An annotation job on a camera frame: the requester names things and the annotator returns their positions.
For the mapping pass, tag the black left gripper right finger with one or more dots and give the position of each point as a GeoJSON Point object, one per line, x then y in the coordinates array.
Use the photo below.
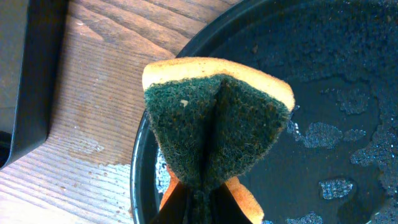
{"type": "Point", "coordinates": [226, 208]}

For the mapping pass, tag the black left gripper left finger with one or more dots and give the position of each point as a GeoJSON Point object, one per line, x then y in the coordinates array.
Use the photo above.
{"type": "Point", "coordinates": [173, 211]}

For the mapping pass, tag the green and yellow sponge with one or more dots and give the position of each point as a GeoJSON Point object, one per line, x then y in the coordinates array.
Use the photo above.
{"type": "Point", "coordinates": [213, 119]}

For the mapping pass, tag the black round tray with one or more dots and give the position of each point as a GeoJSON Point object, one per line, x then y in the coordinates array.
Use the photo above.
{"type": "Point", "coordinates": [337, 160]}

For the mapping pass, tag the black rectangular tray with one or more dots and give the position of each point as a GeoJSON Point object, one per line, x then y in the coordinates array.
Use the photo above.
{"type": "Point", "coordinates": [32, 33]}

